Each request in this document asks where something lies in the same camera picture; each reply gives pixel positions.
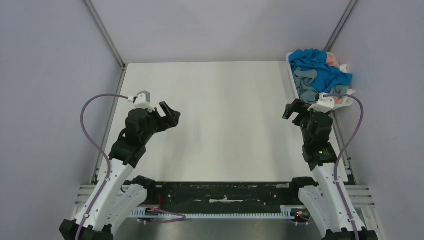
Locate grey blue t shirt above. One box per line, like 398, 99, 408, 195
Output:
293, 67, 340, 104

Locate pink t shirt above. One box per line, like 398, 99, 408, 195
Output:
326, 52, 343, 104

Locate white laundry basket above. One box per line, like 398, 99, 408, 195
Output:
285, 52, 355, 111

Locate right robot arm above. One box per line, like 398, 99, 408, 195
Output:
283, 99, 378, 240

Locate white cable duct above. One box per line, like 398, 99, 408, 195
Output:
128, 206, 309, 220

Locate white t shirt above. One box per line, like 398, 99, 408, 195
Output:
337, 64, 355, 95

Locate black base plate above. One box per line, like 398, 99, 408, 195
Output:
144, 181, 302, 214

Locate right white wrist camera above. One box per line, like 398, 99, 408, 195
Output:
308, 93, 336, 114

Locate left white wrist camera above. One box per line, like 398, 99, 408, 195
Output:
127, 90, 155, 113

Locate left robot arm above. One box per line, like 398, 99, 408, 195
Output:
59, 101, 181, 240

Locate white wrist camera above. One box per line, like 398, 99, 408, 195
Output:
127, 90, 155, 113
308, 93, 336, 114

